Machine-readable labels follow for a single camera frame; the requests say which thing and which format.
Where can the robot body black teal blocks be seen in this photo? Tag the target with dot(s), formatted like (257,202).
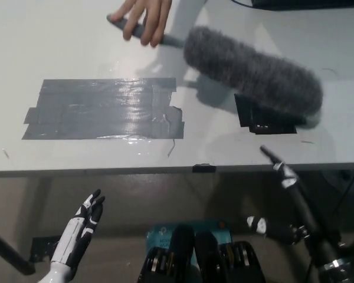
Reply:
(200,256)

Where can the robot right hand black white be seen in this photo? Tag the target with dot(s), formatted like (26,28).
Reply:
(308,224)

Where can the large grey duct tape patch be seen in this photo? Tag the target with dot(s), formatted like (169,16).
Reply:
(106,112)

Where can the black metal bar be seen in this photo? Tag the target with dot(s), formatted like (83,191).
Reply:
(9,253)

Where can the grey fluffy duster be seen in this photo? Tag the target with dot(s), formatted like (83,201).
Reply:
(247,70)

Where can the black flat device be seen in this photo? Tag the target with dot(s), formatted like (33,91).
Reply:
(306,4)

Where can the small black tape strip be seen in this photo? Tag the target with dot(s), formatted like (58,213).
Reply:
(204,168)

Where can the black tape marked spot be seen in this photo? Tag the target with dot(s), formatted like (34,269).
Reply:
(262,123)

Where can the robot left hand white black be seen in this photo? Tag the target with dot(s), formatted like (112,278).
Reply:
(76,233)

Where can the person's bare hand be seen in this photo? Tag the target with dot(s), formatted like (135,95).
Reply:
(141,14)

